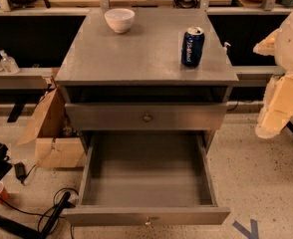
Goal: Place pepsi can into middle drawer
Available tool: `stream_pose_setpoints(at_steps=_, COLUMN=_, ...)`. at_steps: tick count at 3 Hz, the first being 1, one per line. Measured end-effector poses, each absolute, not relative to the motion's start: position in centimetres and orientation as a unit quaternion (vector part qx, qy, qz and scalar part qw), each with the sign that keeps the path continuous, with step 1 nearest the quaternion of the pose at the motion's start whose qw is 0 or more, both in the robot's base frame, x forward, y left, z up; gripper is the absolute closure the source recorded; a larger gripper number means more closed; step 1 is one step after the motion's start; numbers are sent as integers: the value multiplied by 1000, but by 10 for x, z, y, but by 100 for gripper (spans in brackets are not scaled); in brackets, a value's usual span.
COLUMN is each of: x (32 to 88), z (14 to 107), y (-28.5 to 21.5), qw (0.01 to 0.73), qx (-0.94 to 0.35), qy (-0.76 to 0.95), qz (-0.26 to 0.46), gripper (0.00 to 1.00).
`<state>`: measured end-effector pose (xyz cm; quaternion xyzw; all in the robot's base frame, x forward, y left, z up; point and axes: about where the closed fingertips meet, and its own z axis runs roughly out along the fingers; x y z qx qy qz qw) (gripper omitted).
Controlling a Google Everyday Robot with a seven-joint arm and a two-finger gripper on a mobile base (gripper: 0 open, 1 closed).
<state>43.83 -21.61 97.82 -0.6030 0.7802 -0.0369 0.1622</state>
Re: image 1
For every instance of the white ceramic bowl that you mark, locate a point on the white ceramic bowl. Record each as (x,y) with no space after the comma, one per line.
(120,20)

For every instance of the closed grey top drawer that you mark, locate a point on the closed grey top drawer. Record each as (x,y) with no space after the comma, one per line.
(145,117)

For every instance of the brown cardboard box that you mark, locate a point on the brown cardboard box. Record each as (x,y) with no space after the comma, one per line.
(55,145)

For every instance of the blue pepsi can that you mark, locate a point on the blue pepsi can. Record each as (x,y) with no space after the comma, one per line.
(192,45)

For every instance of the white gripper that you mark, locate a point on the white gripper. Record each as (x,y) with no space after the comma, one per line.
(278,102)

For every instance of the small white pump bottle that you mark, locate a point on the small white pump bottle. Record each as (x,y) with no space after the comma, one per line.
(226,47)

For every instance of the grey drawer cabinet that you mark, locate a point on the grey drawer cabinet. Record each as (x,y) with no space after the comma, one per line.
(143,66)

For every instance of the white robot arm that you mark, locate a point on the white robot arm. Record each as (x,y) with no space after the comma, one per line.
(283,56)

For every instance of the black power adapter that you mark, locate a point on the black power adapter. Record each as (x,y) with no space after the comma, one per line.
(20,171)

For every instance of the open grey middle drawer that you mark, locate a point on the open grey middle drawer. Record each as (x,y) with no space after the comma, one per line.
(147,179)

